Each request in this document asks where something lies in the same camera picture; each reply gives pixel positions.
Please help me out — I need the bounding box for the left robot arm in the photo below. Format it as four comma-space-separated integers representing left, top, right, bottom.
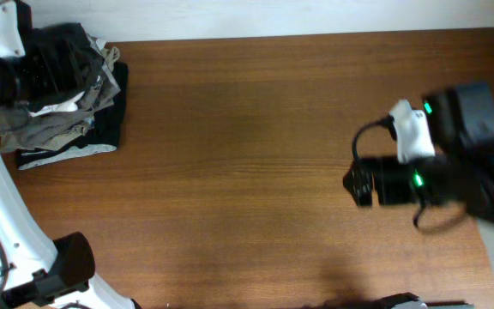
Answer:
0, 1, 137, 308

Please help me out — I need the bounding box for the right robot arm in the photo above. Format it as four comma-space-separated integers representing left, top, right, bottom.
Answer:
343, 82, 494, 275

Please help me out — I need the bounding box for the white folded garment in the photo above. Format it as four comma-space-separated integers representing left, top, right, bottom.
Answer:
28, 92, 85, 118

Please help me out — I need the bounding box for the beige folded garment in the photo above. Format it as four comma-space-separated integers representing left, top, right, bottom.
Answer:
0, 36, 121, 155

